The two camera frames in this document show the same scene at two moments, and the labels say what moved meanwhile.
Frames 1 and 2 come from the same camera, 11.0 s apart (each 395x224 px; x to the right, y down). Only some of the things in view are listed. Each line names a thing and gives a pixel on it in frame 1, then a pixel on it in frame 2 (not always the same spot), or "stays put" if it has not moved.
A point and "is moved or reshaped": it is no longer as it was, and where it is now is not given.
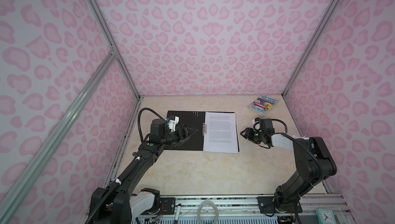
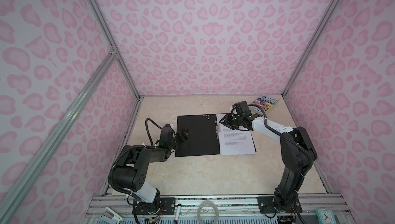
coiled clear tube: (202, 203) stays put
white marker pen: (177, 213) stays put
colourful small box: (263, 104) stays put
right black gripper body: (262, 134) -> (235, 121)
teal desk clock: (325, 216) stays put
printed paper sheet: (221, 133) is moved or reshaped
